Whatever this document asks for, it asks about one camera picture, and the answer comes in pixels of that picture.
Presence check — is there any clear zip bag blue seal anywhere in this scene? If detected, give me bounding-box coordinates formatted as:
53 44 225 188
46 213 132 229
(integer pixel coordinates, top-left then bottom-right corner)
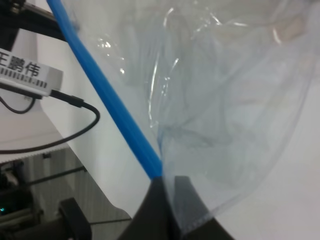
48 0 320 220

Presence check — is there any black usb cable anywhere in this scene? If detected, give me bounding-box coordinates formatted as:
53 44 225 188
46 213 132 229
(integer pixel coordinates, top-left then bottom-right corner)
0 88 101 155

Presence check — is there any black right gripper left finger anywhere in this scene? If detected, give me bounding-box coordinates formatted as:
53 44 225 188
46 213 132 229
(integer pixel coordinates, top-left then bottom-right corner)
119 177 181 240

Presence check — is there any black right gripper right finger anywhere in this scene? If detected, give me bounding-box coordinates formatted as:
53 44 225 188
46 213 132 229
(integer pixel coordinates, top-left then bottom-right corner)
174 176 233 240

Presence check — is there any black mount bracket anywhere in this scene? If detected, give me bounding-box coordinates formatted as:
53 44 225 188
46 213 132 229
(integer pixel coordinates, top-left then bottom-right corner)
36 198 92 240

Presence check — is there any white labelled box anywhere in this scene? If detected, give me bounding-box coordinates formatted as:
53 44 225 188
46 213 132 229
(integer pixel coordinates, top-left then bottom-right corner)
0 49 64 99

